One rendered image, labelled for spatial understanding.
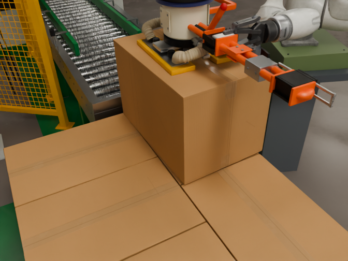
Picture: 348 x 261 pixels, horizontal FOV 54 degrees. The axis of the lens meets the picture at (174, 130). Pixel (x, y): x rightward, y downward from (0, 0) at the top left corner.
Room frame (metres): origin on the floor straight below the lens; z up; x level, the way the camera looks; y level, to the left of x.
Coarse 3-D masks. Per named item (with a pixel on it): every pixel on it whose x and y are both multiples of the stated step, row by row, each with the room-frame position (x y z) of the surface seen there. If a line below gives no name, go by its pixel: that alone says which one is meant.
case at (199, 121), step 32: (160, 32) 1.53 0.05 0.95; (128, 64) 1.33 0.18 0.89; (224, 64) 1.18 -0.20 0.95; (128, 96) 1.37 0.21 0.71; (160, 96) 1.09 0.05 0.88; (192, 96) 0.96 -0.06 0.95; (224, 96) 1.03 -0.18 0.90; (256, 96) 1.10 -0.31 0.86; (160, 128) 1.10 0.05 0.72; (192, 128) 0.96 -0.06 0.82; (224, 128) 1.03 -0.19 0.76; (256, 128) 1.11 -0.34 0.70; (192, 160) 0.96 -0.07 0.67; (224, 160) 1.04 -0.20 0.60
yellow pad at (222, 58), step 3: (210, 54) 1.23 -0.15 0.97; (225, 54) 1.23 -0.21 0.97; (210, 57) 1.22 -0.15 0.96; (213, 57) 1.20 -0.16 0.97; (216, 57) 1.20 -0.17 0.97; (219, 57) 1.20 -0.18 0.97; (222, 57) 1.20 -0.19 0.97; (225, 57) 1.20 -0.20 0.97; (213, 60) 1.20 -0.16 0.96; (216, 60) 1.18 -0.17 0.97; (219, 60) 1.18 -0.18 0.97; (222, 60) 1.19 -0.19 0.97; (225, 60) 1.20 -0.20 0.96; (228, 60) 1.20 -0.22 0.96; (216, 63) 1.18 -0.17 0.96; (219, 63) 1.19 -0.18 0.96
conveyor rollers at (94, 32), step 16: (48, 0) 3.54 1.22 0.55; (64, 0) 3.52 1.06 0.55; (80, 0) 3.51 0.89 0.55; (64, 16) 3.06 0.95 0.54; (80, 16) 3.04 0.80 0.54; (96, 16) 3.01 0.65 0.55; (80, 32) 2.66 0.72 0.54; (96, 32) 2.64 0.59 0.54; (112, 32) 2.61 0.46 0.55; (64, 48) 2.34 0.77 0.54; (80, 48) 2.32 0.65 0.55; (96, 48) 2.35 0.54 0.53; (112, 48) 2.32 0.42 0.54; (80, 64) 2.11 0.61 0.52; (96, 64) 2.07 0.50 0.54; (112, 64) 2.05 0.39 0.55; (96, 80) 1.88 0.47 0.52; (112, 80) 1.84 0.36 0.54
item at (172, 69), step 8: (144, 40) 1.38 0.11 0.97; (152, 40) 1.38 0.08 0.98; (160, 40) 1.37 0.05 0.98; (144, 48) 1.32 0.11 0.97; (152, 48) 1.29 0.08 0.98; (152, 56) 1.25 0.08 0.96; (160, 56) 1.22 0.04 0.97; (168, 56) 1.20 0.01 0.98; (160, 64) 1.18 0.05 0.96; (168, 64) 1.15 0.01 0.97; (176, 64) 1.14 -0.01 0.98; (184, 64) 1.15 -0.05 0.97; (192, 64) 1.15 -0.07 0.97; (168, 72) 1.12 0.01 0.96; (176, 72) 1.11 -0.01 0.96
